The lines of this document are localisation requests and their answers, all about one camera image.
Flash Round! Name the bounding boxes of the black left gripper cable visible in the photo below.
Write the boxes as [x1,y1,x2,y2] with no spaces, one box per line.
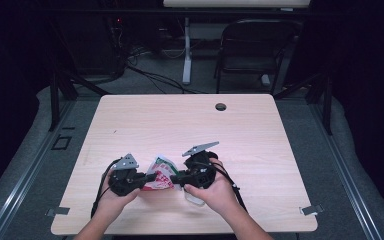
[90,158,122,219]

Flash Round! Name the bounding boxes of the black floor cables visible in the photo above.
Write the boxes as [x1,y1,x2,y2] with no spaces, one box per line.
[125,63,211,95]

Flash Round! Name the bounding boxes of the grey metal table bracket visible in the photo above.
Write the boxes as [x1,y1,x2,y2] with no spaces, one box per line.
[299,203,324,217]
[45,206,71,218]

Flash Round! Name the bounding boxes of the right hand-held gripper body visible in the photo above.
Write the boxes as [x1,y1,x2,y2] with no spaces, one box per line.
[181,141,220,190]

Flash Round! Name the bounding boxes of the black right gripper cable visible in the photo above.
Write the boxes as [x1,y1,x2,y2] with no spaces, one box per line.
[213,162,248,213]

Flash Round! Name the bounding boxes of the black folding chair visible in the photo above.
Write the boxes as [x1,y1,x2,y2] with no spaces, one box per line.
[214,18,302,96]

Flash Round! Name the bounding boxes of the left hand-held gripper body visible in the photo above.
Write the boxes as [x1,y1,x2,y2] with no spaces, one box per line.
[108,153,148,197]

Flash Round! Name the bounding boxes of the black metal stand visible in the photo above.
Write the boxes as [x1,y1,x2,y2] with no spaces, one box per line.
[273,71,334,136]
[48,66,112,133]

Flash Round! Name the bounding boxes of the grey metal floor rail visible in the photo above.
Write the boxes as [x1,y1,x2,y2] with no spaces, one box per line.
[308,99,384,240]
[0,99,78,240]

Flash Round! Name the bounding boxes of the person's right hand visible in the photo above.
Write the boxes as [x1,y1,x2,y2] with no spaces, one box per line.
[183,158,244,217]

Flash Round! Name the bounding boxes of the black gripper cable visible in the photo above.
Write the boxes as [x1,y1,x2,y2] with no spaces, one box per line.
[90,158,122,219]
[213,162,248,213]

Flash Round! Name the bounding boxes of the red and white plastic bag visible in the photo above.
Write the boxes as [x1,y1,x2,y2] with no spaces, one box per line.
[141,154,183,192]

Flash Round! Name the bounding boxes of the person's left hand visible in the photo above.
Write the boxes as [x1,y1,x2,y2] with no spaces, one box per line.
[96,169,141,216]

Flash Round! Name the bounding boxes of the glass jar with black lid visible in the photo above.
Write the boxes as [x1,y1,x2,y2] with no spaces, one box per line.
[183,189,207,207]

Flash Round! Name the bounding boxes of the white desk leg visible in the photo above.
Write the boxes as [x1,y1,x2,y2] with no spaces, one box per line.
[181,16,194,86]

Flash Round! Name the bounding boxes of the hanging black cable bundle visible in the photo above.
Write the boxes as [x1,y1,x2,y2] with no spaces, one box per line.
[105,14,128,78]

